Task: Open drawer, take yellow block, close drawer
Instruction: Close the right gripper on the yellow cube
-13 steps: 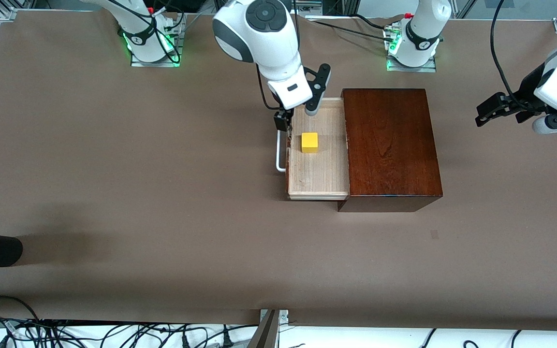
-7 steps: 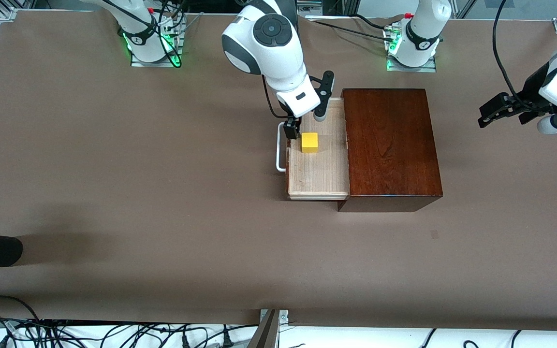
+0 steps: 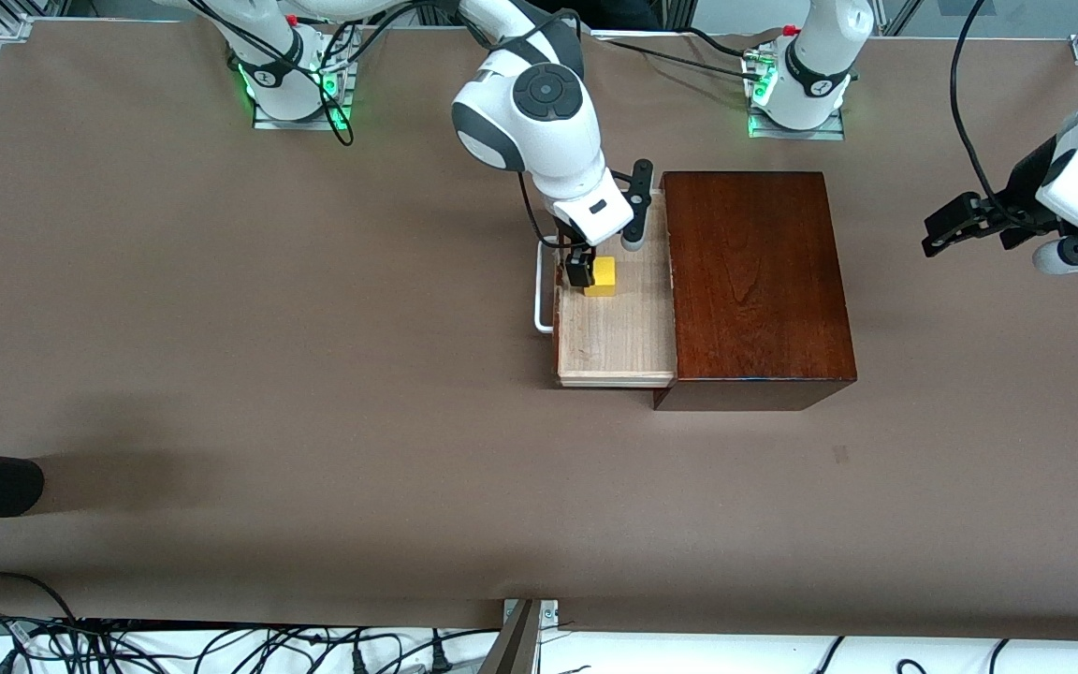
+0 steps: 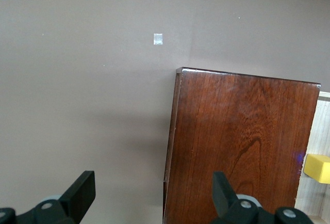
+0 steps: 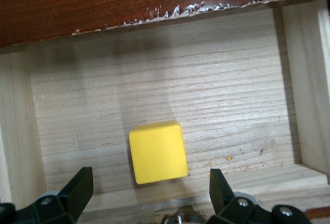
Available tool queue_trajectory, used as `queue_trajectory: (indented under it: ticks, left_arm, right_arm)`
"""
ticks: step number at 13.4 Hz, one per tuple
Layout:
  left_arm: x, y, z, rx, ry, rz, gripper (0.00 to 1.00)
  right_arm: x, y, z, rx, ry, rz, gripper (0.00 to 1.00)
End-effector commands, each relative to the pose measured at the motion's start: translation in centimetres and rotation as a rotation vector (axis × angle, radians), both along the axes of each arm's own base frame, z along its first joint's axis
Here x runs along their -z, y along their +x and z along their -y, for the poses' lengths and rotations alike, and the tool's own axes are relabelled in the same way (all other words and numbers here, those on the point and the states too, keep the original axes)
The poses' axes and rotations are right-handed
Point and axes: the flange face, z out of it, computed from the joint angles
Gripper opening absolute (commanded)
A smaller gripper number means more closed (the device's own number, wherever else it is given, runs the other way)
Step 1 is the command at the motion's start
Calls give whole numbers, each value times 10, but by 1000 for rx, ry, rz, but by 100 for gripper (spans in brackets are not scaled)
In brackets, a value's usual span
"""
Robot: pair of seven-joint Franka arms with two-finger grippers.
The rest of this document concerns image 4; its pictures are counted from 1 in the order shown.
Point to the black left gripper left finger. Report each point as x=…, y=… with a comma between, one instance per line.
x=72, y=198

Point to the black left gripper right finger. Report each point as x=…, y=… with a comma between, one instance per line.
x=224, y=198

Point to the clear tape patch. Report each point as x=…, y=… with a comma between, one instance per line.
x=158, y=39

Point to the yellow wooden block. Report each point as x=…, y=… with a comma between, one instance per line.
x=318, y=168

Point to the dark brown wooden cabinet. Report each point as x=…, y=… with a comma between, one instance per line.
x=239, y=144

